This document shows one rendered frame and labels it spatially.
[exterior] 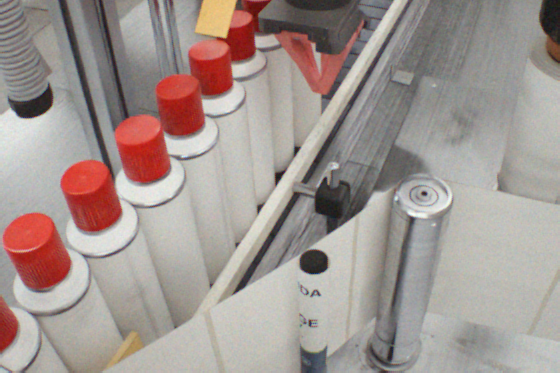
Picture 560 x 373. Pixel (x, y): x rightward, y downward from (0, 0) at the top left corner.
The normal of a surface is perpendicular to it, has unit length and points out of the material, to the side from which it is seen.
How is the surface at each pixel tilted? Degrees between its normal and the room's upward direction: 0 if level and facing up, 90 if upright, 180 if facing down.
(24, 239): 3
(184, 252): 90
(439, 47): 0
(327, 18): 1
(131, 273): 90
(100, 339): 90
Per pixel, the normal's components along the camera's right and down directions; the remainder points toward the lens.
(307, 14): -0.06, -0.74
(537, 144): -0.72, 0.44
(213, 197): 0.64, 0.49
